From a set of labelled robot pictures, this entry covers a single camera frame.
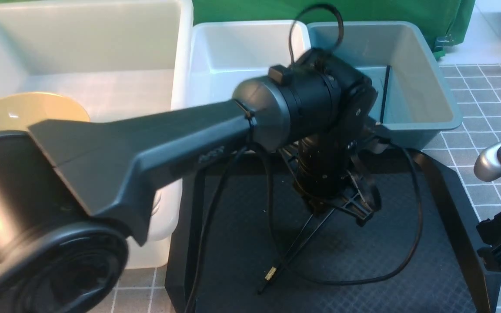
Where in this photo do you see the black chopstick in bin right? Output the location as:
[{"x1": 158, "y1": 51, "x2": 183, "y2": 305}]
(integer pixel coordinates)
[{"x1": 379, "y1": 65, "x2": 391, "y2": 123}]

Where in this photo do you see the black chopstick gold band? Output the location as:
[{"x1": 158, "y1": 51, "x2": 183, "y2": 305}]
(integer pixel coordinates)
[{"x1": 257, "y1": 209, "x2": 335, "y2": 295}]

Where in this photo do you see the blue plastic bin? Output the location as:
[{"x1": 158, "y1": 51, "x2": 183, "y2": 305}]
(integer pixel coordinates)
[{"x1": 306, "y1": 22, "x2": 463, "y2": 151}]

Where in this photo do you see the small white plastic bin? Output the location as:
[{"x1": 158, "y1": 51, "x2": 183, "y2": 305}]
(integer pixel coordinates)
[{"x1": 185, "y1": 20, "x2": 311, "y2": 107}]

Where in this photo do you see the black cable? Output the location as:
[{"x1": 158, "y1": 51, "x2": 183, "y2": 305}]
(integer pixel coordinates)
[{"x1": 183, "y1": 4, "x2": 424, "y2": 313}]

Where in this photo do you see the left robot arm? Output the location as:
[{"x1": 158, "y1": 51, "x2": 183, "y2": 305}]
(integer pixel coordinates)
[{"x1": 0, "y1": 48, "x2": 377, "y2": 313}]

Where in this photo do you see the yellow noodle bowl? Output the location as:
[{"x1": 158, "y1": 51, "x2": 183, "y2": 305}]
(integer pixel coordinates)
[{"x1": 0, "y1": 92, "x2": 90, "y2": 131}]

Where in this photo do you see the black serving tray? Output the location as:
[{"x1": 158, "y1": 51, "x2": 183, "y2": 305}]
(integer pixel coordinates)
[{"x1": 165, "y1": 149, "x2": 501, "y2": 313}]

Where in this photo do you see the large translucent white bin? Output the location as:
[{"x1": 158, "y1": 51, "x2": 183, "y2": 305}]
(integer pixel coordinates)
[{"x1": 0, "y1": 0, "x2": 193, "y2": 269}]

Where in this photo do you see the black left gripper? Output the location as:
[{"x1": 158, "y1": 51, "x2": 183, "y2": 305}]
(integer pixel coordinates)
[{"x1": 281, "y1": 135, "x2": 381, "y2": 226}]

